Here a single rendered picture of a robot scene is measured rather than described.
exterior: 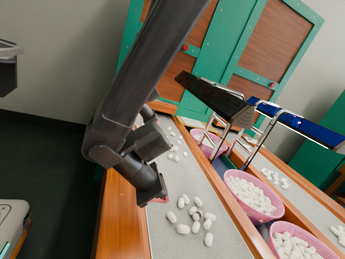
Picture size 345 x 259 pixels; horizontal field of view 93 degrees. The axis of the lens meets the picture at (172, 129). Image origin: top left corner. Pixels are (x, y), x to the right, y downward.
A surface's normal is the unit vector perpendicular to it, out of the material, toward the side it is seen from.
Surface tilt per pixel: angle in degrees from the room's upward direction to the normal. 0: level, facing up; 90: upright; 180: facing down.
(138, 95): 97
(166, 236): 0
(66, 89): 90
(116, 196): 0
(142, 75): 96
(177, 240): 0
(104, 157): 96
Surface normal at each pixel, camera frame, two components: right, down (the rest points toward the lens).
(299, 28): 0.25, 0.47
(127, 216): 0.33, -0.87
